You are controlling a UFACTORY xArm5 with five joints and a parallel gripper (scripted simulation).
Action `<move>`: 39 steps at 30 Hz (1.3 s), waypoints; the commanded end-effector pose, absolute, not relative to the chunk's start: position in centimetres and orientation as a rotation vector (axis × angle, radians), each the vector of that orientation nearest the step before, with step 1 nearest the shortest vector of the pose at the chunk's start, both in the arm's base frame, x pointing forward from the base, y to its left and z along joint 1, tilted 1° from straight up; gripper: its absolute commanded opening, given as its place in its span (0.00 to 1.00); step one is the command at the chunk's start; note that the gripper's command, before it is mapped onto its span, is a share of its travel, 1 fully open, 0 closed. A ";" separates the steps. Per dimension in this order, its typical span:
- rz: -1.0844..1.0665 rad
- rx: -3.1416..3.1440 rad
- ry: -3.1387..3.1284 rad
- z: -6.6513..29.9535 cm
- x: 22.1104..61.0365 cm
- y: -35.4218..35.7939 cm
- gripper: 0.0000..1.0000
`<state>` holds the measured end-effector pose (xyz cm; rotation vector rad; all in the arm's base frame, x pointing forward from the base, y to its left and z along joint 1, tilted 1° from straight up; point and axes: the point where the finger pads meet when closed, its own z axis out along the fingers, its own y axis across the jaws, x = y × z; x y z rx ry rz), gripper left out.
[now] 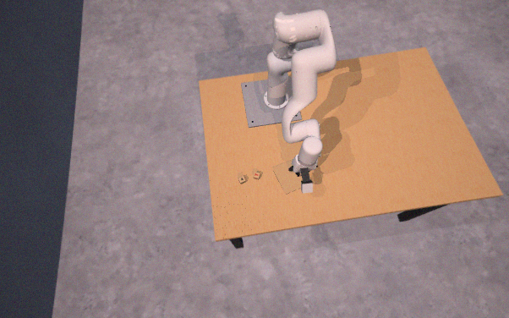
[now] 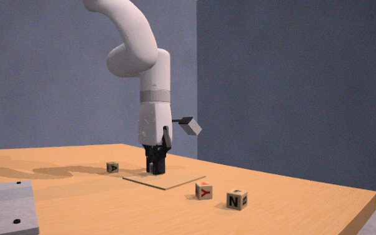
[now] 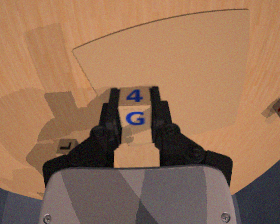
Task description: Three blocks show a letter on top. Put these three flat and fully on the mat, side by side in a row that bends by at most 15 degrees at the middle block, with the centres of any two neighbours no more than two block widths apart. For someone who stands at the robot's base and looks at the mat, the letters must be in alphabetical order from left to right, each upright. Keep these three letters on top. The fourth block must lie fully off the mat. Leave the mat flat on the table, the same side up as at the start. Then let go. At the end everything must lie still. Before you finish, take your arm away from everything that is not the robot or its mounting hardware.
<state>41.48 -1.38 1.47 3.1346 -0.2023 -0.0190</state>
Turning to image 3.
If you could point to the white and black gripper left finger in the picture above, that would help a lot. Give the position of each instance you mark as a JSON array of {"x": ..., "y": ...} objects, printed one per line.
[{"x": 98, "y": 149}]

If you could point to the tan flat mat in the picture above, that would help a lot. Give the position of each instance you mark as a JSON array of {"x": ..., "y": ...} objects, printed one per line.
[{"x": 197, "y": 60}]

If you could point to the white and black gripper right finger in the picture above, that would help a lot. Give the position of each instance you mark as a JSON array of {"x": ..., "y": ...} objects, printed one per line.
[{"x": 174, "y": 146}]

